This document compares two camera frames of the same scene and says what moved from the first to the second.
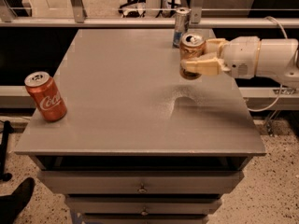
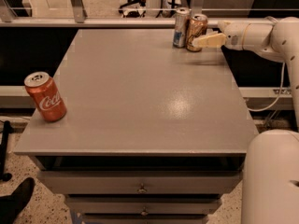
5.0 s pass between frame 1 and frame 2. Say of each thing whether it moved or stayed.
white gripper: moved
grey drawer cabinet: stayed
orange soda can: moved
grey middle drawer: stayed
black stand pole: stayed
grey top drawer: stayed
